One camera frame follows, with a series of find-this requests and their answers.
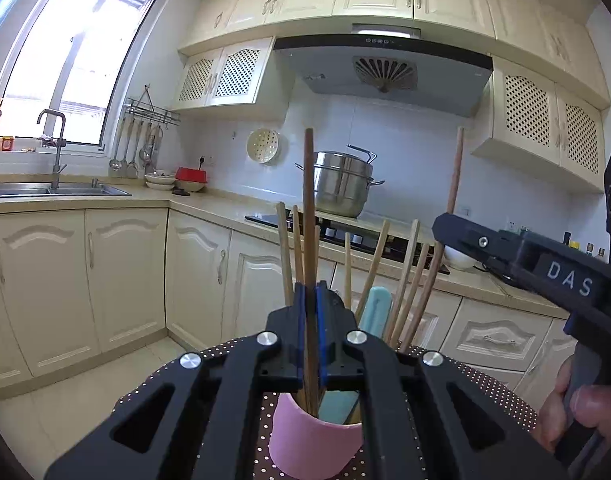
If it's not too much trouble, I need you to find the hanging metal skimmer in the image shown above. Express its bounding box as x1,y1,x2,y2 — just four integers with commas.
138,122,155,163

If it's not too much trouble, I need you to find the hanging slotted spoon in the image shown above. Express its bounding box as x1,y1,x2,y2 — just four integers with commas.
150,124,164,171

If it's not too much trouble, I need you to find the light blue sheathed knife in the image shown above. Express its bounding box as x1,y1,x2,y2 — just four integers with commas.
318,286,392,426

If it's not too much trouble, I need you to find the beige board under pot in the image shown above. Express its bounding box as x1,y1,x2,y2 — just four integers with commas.
310,210,411,231

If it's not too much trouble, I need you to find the red container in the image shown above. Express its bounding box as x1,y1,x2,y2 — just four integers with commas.
176,167,209,193

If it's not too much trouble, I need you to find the hanging metal ladle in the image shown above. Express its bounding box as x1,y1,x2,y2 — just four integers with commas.
109,120,129,172

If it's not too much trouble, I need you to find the wooden chopstick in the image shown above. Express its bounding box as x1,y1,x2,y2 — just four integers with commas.
444,126,465,217

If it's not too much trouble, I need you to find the group of wooden chopsticks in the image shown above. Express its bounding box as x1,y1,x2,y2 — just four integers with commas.
276,202,446,356

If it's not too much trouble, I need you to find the white framed window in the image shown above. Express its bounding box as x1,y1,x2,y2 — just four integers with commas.
0,0,171,153

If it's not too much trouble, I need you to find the black gas stove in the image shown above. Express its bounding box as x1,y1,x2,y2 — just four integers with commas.
244,212,451,276

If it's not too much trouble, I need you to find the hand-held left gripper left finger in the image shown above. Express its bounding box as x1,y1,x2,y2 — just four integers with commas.
44,282,306,480

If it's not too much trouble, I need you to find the metal wall utensil rack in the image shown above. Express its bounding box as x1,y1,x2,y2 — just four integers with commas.
123,85,182,125

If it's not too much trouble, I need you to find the person's right hand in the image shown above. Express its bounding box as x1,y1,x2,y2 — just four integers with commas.
538,355,611,453

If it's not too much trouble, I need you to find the beige kitchen countertop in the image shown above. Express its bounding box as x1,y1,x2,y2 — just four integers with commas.
0,182,571,318

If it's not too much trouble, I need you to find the cream lattice door cabinet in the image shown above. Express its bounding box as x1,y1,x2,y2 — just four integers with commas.
470,56,609,195
170,36,294,121

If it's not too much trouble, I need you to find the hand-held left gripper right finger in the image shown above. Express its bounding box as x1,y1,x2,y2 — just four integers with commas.
314,282,569,480

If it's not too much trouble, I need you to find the cream perforated steamer plate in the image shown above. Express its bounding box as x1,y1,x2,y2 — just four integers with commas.
246,128,282,166

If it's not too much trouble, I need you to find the stainless steel steamer pot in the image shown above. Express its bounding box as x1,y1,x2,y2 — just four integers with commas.
294,145,385,219

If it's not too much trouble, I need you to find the grey range hood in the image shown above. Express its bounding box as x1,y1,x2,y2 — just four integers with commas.
273,23,493,120

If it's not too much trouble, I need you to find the polka dot round table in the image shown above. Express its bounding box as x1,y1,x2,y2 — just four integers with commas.
113,337,539,480

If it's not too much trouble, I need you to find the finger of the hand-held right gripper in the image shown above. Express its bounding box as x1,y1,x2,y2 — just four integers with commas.
432,212,523,286

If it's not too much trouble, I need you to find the hanging metal spatula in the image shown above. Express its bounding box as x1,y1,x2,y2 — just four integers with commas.
126,121,142,179

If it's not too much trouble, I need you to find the pink cup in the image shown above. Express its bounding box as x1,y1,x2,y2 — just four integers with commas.
268,392,363,478

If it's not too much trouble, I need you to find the metal faucet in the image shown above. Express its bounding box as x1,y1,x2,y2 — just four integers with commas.
36,108,69,190

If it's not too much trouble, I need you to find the white bowl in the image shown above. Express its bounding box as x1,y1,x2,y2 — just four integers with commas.
443,247,479,272

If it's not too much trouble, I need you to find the white dish with food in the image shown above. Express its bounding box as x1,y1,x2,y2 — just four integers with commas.
144,172,177,191

